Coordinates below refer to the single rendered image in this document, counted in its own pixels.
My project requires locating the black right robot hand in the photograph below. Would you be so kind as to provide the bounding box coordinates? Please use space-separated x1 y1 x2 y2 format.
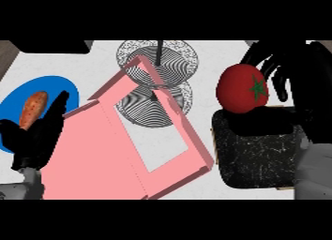
223 39 332 145

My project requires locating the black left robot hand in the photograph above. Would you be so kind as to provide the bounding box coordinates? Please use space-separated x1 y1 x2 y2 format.
0 90 72 172

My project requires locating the red tomato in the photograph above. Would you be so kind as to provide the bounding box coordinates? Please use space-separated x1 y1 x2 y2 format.
214 63 272 114

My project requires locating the pink tray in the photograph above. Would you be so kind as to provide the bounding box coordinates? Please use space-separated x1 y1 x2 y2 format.
40 54 217 201

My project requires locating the blue plate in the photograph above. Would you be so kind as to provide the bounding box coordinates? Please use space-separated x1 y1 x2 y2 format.
0 75 81 155

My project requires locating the black speckled cutting board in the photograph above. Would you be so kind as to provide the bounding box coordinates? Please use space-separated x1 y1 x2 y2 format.
210 106 310 191

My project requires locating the black appliance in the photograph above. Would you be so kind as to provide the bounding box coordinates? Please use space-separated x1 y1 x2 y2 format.
9 39 94 55

